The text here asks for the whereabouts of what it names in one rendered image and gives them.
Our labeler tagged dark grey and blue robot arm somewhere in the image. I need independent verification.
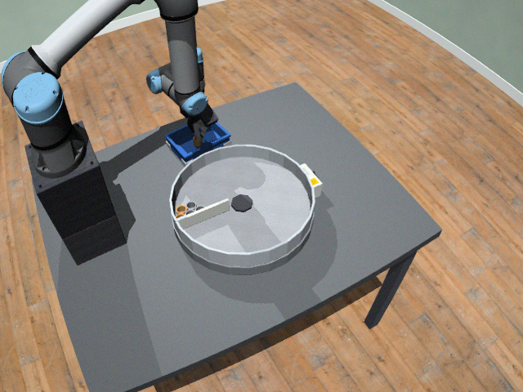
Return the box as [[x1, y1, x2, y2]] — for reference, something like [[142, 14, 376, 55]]
[[1, 0, 218, 178]]

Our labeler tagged blue crate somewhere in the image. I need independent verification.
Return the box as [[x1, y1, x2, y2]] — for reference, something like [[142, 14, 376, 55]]
[[164, 122, 231, 166]]

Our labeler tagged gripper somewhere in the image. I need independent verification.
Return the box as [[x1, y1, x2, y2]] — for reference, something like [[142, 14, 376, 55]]
[[180, 108, 208, 140]]

